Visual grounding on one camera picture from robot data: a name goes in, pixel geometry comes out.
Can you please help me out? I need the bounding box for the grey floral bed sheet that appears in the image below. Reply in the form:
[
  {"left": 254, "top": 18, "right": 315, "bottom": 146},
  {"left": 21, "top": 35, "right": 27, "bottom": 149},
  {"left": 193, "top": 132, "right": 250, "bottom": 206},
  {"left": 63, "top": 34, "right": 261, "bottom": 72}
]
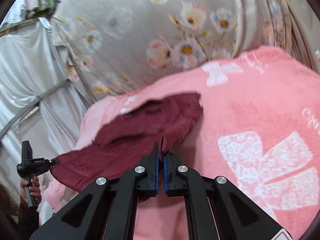
[{"left": 50, "top": 0, "right": 319, "bottom": 102}]

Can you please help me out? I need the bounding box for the pink fleece blanket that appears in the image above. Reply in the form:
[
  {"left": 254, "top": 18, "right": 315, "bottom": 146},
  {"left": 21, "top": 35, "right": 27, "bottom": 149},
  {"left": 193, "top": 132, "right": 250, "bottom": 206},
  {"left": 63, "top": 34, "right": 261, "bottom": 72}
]
[{"left": 44, "top": 47, "right": 319, "bottom": 239}]

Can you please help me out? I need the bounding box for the maroon puffer jacket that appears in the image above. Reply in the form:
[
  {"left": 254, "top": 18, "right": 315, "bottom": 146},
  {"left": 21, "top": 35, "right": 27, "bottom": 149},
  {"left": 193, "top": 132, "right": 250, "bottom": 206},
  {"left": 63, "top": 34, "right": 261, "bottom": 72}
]
[{"left": 50, "top": 93, "right": 203, "bottom": 192}]

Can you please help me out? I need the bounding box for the green artificial plant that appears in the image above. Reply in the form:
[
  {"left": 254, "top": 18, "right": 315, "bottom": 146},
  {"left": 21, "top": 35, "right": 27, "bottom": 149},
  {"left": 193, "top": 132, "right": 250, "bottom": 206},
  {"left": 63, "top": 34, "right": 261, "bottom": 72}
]
[{"left": 26, "top": 0, "right": 58, "bottom": 20}]

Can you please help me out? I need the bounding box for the person's left hand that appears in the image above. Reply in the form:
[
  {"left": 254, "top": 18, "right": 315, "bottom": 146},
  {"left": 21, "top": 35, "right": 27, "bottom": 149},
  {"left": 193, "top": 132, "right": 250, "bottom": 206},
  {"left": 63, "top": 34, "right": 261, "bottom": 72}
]
[{"left": 20, "top": 176, "right": 42, "bottom": 205}]

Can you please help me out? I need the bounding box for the silver satin curtain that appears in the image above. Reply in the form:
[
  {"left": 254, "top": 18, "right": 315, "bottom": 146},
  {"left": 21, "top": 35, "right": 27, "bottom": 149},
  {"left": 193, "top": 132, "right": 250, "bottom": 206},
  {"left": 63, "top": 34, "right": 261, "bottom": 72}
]
[{"left": 0, "top": 0, "right": 89, "bottom": 181}]

